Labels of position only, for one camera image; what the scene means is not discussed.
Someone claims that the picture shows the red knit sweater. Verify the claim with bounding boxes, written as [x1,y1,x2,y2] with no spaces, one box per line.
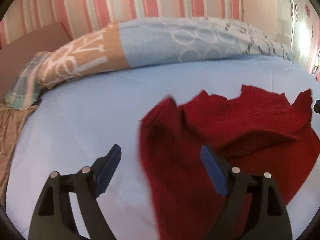
[139,86,319,239]

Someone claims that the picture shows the white wardrobe with decals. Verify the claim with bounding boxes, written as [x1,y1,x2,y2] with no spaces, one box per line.
[276,0,319,73]

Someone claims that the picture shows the light blue quilted bedspread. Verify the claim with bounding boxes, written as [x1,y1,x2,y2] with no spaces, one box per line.
[6,56,319,239]

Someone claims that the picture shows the tan folded garment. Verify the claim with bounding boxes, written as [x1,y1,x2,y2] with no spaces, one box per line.
[0,101,38,207]

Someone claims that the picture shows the plaid pastel pillow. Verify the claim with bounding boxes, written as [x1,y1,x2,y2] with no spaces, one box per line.
[4,51,51,109]

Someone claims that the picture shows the pink upholstered headboard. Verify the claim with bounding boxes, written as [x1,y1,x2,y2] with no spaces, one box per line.
[0,23,71,98]

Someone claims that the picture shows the blue and tan folded duvet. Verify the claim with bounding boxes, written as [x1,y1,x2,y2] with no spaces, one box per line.
[37,17,294,89]

